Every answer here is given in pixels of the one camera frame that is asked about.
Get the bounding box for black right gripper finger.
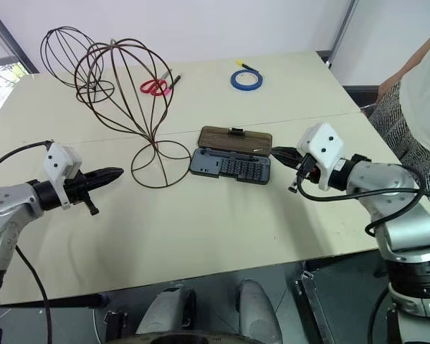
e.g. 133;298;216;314
274;152;302;168
271;145;301;157

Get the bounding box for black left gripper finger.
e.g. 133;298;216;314
92;166;125;180
92;176;122;188

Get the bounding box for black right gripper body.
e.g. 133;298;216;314
289;153;322;193

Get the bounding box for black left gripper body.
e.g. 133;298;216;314
62;171;100;217

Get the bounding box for screwdriver bit set case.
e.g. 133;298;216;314
188;125;274;186

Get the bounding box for bystander hand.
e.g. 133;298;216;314
378;77;402;105

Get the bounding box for blue tape roll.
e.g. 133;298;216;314
230;69;264;92

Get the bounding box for black pen with yellow end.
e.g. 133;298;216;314
235;59;261;76

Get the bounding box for bystander in white shirt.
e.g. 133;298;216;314
368;35;430;219

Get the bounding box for grey rounded shell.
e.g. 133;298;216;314
135;286;196;338
236;279;282;344

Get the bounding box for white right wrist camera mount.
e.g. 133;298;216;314
295;122;345;191

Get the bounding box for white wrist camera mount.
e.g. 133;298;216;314
295;122;345;191
42;142;82;211

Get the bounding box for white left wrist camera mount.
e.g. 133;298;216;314
42;142;82;211

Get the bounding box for large brown wire hat stand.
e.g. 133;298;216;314
73;35;193;189

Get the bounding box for small brown wire hat stand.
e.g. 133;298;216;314
39;24;115;103

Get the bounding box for red handled scissors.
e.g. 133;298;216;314
139;70;175;97

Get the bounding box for grey wall corner post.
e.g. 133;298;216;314
328;0;359;54

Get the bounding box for black metal frame rail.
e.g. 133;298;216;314
293;272;330;344

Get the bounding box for small black bracket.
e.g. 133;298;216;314
103;310;130;340

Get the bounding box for grey window frame post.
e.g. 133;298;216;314
0;0;40;76

